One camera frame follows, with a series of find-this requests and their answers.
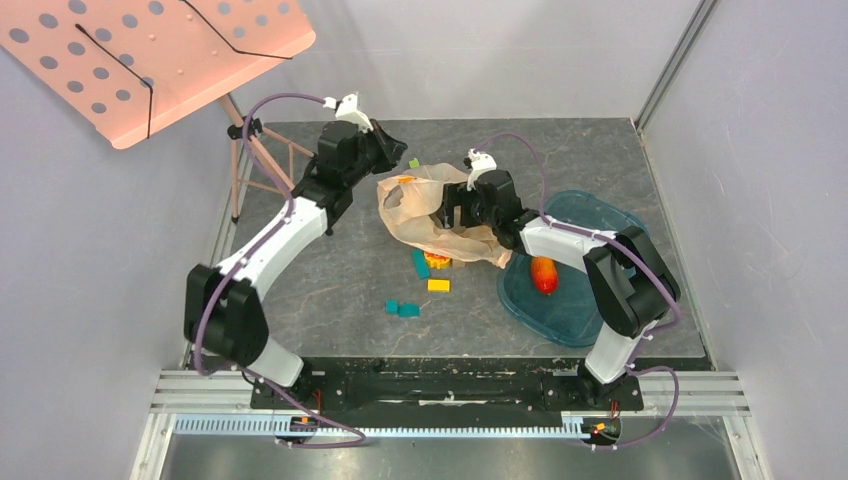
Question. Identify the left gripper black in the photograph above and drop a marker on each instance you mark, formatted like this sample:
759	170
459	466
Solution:
391	149

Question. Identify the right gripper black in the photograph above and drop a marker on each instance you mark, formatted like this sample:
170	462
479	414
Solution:
454	206

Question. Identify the translucent orange plastic bag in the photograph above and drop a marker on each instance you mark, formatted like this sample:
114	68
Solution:
407	204

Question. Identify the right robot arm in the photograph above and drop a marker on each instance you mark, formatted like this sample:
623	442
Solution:
632	285

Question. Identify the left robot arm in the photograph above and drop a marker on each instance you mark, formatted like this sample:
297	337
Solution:
223	308

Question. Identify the teal block near bag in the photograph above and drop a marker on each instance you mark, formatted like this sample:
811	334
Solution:
420	264

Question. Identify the yellow orange toy piece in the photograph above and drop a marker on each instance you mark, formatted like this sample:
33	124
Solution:
437	262

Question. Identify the yellow rectangular block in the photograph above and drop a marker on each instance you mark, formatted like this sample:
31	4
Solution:
439	285

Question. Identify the teal transparent plastic tray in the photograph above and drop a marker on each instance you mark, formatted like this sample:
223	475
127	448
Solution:
568	316

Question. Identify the teal cube block right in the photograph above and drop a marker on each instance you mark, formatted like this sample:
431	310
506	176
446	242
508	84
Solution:
408	310

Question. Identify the teal cube block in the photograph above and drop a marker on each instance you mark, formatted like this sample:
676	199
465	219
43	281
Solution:
408	310
391	307

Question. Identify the teal cube block left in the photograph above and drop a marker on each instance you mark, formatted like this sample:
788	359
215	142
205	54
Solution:
391	307

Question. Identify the pink music stand tripod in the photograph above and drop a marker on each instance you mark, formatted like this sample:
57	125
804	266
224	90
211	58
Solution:
244	133

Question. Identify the pink perforated music stand desk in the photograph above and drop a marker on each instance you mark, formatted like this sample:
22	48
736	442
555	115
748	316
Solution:
133	68

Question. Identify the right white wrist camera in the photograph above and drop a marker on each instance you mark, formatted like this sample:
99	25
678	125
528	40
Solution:
478	163

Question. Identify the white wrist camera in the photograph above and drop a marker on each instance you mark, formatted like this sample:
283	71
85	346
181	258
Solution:
478	163
348	109

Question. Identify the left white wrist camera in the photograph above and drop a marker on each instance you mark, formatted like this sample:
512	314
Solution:
348	109

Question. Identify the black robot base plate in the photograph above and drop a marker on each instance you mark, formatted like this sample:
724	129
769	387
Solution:
341	384

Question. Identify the aluminium frame rail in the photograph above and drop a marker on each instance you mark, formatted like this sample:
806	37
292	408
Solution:
185	403

